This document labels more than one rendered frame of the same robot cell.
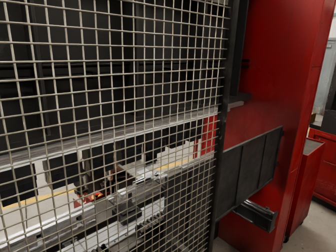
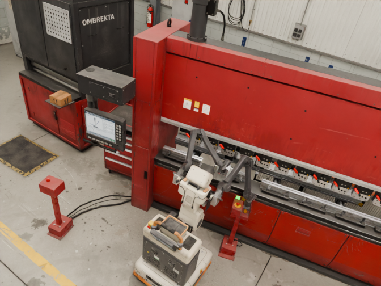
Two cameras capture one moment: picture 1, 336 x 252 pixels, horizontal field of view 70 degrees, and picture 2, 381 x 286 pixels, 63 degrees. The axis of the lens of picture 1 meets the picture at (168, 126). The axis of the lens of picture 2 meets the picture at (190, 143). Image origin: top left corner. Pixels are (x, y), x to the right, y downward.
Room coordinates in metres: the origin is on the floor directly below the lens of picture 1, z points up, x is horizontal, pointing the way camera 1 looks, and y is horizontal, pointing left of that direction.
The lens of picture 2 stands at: (3.28, 2.26, 3.27)
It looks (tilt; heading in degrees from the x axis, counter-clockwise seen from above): 36 degrees down; 239
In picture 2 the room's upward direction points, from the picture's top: 9 degrees clockwise
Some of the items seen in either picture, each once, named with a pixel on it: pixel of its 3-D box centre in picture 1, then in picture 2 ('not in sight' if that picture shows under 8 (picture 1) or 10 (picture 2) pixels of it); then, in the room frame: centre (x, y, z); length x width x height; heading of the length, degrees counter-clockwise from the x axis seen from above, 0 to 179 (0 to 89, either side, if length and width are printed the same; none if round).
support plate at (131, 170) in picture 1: (137, 168); (223, 173); (1.59, 0.21, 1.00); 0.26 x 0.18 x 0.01; 43
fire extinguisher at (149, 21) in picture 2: not in sight; (149, 15); (0.38, -5.66, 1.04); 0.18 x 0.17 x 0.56; 121
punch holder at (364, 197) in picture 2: not in sight; (362, 191); (0.54, 1.11, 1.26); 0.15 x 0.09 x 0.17; 133
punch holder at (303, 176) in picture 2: (16, 181); (301, 171); (0.95, 0.68, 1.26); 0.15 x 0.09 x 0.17; 133
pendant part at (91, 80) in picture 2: not in sight; (107, 114); (2.69, -0.47, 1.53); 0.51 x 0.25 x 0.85; 132
